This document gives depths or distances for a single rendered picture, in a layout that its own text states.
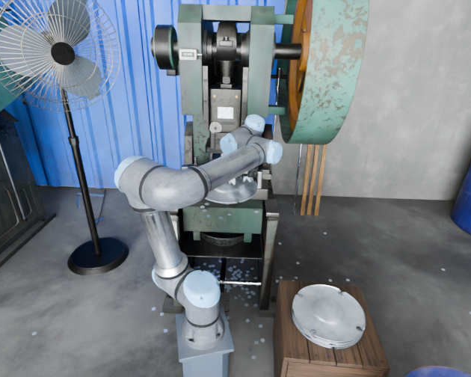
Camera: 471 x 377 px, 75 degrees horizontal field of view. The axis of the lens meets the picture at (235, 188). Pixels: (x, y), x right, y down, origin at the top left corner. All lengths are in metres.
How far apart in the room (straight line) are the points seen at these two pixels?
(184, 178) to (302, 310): 0.83
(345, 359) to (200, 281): 0.62
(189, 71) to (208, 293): 0.91
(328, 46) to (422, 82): 1.98
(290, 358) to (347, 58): 1.07
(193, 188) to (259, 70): 0.76
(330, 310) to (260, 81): 1.00
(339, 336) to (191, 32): 1.32
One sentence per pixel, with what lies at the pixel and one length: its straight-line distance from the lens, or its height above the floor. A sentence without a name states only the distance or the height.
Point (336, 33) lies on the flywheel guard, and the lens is 1.16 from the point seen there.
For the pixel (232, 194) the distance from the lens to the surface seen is 1.34.
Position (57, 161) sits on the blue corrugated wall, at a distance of 3.34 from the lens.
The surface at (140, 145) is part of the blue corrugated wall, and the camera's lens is 2.93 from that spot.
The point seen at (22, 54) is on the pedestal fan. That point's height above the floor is 1.29.
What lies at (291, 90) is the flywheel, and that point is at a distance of 1.78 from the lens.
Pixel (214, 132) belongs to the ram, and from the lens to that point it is 1.50.
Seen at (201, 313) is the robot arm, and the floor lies 0.60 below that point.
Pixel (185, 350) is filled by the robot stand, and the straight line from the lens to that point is 1.17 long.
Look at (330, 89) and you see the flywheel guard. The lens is 1.18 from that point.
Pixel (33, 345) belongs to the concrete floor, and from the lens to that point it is 1.97.
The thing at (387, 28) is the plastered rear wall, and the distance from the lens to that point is 2.89.
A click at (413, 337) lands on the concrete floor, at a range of 2.02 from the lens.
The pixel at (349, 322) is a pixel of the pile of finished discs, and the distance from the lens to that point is 1.41.
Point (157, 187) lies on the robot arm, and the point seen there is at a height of 1.06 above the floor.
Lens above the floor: 1.40
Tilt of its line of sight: 27 degrees down
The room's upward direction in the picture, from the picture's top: 2 degrees clockwise
